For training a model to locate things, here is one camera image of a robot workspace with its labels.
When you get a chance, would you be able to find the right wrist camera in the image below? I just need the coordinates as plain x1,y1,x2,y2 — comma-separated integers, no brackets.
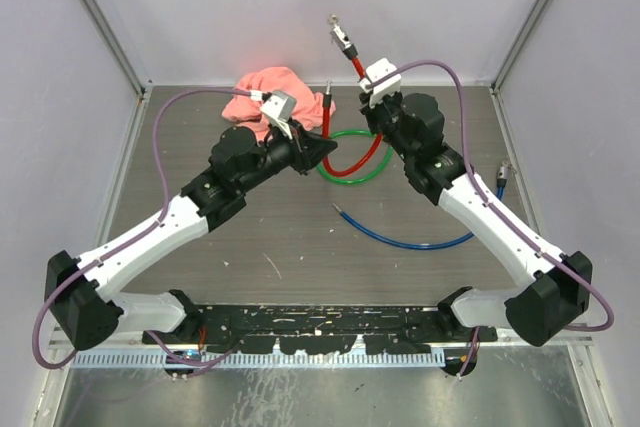
359,58,402,108

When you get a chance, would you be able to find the blue cable lock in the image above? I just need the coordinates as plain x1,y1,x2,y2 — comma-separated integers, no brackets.
333,161,512,251

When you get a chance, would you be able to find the pink cloth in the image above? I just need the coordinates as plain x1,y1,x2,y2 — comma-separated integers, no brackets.
221,67,325,142

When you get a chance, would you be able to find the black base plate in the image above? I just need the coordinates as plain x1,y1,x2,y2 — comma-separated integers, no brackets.
159,304,473,355

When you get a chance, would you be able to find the red cable lock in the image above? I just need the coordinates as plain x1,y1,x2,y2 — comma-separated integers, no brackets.
320,14,386,178

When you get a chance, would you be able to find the slotted cable duct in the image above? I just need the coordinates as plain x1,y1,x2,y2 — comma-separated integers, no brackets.
71,349,446,369

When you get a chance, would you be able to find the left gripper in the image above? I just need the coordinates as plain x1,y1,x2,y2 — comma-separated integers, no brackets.
237,117,334,193

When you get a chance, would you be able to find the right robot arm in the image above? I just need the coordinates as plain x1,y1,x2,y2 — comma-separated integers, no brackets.
360,92,593,347

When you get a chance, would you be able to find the green cable lock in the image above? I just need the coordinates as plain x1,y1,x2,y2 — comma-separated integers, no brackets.
316,129,393,185

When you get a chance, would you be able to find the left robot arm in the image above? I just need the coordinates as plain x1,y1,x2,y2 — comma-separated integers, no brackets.
45,122,337,351

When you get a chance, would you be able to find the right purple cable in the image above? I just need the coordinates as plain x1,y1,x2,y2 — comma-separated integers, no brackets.
364,60,615,378

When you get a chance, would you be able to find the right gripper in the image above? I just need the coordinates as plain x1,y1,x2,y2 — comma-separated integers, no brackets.
358,87,415,163

